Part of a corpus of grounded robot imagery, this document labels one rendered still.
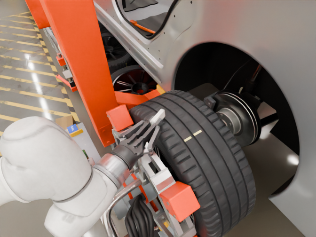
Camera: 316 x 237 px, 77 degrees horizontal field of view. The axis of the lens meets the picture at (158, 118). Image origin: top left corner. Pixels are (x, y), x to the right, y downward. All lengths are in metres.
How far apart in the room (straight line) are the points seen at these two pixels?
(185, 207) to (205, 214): 0.11
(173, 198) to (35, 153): 0.36
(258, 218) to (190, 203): 1.36
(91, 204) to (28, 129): 0.21
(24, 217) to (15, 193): 1.61
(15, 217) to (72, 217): 1.60
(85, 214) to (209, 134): 0.43
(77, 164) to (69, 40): 0.57
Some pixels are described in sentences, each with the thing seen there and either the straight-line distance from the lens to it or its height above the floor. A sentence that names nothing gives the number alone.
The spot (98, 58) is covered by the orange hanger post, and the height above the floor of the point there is 1.19.
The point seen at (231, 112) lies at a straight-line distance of 1.10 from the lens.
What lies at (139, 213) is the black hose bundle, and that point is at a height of 1.05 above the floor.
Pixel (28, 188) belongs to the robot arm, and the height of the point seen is 1.37.
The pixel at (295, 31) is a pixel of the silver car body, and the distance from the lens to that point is 0.69.
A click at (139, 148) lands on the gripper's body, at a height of 1.22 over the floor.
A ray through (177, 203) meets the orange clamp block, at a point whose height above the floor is 1.15.
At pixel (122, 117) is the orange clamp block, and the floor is 1.10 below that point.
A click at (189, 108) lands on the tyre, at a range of 0.73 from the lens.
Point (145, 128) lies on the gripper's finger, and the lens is 0.63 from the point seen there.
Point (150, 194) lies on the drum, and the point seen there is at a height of 0.89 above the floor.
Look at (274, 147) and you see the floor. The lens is 2.30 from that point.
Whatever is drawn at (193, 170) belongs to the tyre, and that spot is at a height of 1.15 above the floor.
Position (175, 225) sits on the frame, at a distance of 0.72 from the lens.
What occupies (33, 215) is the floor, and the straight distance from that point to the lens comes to 2.02.
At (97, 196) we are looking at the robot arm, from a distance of 0.49.
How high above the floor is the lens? 1.72
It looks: 51 degrees down
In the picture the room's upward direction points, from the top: straight up
